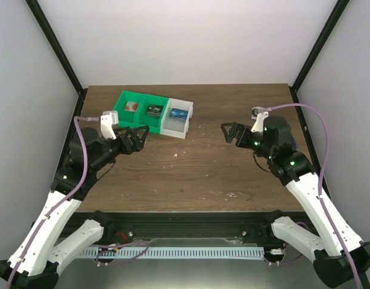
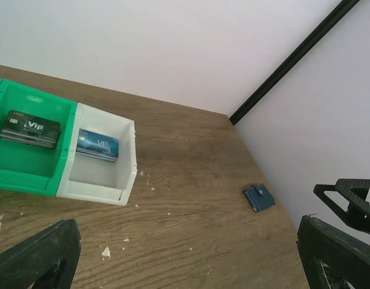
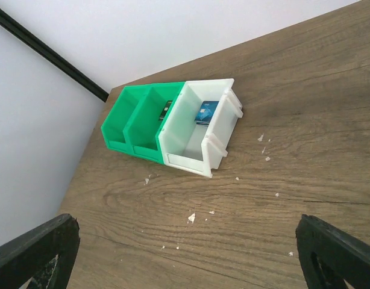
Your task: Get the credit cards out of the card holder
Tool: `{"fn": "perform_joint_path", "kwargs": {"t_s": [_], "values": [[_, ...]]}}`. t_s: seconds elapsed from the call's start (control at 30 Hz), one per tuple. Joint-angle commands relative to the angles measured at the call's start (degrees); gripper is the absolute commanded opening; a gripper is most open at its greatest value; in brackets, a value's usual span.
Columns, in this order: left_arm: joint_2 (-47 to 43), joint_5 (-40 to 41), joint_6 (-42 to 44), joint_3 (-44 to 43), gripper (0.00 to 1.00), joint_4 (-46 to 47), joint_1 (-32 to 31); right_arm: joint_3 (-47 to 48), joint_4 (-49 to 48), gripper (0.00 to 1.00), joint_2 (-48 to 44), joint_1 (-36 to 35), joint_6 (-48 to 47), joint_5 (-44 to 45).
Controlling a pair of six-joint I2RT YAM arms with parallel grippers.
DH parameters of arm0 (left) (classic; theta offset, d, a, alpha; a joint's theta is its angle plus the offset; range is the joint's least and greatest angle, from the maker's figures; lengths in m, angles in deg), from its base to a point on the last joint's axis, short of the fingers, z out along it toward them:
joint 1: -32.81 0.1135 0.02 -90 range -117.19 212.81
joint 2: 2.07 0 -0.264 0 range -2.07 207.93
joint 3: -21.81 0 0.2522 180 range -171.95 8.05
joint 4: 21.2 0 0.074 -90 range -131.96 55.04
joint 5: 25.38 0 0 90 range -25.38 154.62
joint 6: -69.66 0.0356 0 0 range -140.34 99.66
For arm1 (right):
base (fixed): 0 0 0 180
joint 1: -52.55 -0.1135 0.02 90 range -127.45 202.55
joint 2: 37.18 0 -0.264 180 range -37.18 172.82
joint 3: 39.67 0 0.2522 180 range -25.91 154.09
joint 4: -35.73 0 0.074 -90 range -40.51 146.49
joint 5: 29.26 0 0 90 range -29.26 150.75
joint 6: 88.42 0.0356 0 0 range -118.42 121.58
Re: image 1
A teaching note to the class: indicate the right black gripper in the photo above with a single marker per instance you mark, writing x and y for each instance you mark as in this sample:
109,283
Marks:
236,127

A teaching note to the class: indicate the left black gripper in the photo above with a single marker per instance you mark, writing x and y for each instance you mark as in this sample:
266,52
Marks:
137,145

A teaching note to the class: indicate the green bin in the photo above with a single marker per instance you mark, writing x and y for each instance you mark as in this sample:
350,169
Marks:
128,118
153,122

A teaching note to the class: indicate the white translucent bin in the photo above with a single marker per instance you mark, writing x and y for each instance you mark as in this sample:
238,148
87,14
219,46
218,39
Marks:
176,128

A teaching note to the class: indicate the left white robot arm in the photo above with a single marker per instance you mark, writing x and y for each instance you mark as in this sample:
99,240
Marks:
39,260

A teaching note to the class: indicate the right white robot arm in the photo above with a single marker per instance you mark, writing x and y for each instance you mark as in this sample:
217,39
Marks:
336,250

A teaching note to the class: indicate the black card stack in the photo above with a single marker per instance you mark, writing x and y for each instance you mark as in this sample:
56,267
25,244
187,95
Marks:
154,110

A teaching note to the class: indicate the red white card stack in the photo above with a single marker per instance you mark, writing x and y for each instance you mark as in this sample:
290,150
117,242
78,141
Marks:
131,106

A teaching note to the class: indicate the blue card stack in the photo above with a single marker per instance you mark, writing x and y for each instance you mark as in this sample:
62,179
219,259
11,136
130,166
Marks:
178,114

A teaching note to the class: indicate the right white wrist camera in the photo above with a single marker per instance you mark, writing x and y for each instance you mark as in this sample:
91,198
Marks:
258,114

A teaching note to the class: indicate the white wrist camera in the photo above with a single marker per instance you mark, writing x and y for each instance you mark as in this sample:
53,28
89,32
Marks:
258,114
107,120

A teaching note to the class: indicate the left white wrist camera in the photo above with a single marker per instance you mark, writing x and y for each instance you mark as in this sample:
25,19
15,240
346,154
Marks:
107,120

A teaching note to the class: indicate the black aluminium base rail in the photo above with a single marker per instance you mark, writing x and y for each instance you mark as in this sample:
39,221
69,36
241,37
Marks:
251,226

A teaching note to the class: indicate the light blue slotted cable duct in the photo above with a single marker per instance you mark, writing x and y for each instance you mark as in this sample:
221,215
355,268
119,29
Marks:
246,253

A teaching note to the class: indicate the right black frame post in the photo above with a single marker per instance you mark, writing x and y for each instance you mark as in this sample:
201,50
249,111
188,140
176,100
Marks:
320,42

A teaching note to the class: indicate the black frame post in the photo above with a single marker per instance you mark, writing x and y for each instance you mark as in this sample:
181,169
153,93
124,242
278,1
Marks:
320,42
52,39

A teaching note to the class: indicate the left black frame post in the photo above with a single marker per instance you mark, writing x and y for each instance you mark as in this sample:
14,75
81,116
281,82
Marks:
52,39

